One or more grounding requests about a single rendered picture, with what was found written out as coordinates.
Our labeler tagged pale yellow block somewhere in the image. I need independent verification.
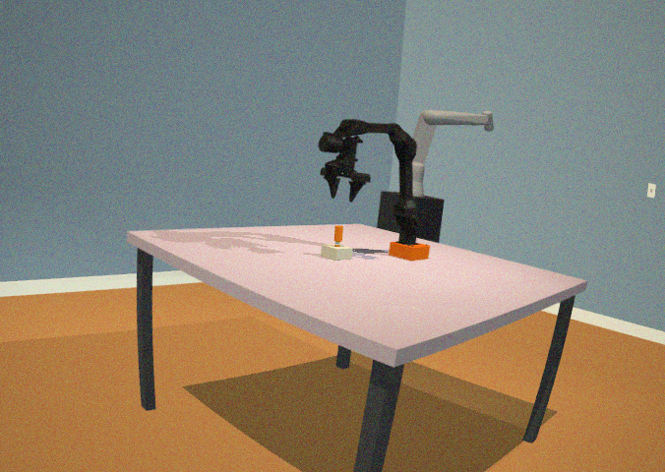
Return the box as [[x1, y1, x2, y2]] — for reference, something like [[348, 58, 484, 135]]
[[321, 244, 353, 261]]

